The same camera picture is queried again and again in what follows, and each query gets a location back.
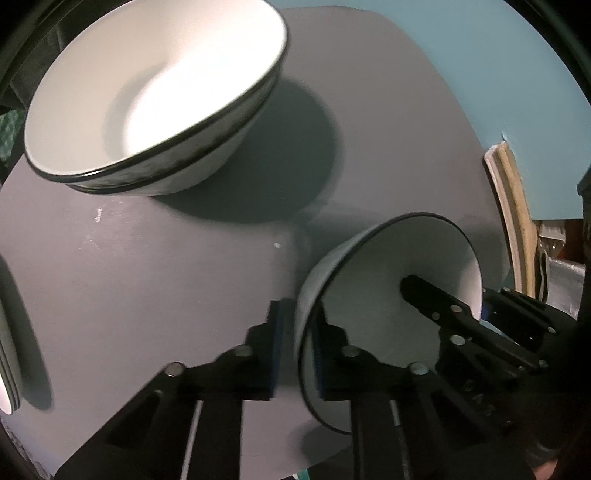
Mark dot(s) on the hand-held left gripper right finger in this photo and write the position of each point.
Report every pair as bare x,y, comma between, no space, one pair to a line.
318,369

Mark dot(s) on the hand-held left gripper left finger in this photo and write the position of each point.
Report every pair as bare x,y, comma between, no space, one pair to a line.
279,350

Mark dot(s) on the brown cardboard box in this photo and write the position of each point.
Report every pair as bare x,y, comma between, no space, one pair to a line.
556,233

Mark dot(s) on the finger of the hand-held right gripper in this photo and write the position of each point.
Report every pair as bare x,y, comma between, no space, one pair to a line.
521,323
434,302

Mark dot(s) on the clear plastic bag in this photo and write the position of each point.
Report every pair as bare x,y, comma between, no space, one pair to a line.
565,281

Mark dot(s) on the white bowl with black rim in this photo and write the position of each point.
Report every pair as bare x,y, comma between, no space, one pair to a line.
152,83
194,170
378,286

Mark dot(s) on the wooden board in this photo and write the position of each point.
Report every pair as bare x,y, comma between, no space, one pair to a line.
512,207

